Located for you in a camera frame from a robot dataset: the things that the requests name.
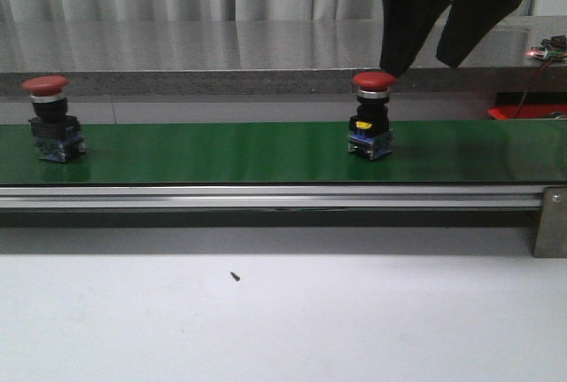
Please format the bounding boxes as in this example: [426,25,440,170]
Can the black tapered gripper finger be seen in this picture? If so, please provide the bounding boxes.
[436,0,523,68]
[379,0,451,77]

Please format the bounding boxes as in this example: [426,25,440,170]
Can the small lit circuit board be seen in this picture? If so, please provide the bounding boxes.
[526,35,566,62]

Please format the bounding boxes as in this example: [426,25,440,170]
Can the red plastic tray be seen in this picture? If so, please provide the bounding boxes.
[487,104,566,121]

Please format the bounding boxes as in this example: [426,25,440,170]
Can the red mushroom stop button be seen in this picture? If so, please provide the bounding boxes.
[347,71,397,161]
[22,75,86,163]

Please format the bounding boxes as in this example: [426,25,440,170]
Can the green conveyor belt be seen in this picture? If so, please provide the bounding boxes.
[1,120,566,185]

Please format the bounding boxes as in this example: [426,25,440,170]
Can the small black screw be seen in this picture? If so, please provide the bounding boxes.
[230,271,241,282]

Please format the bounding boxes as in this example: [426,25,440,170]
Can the thin brown wire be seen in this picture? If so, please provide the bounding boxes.
[513,56,554,121]

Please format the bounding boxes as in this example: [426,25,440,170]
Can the steel conveyor support bracket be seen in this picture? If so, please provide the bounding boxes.
[532,186,567,258]

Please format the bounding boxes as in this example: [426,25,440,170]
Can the aluminium conveyor side rail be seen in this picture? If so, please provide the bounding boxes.
[1,184,546,211]

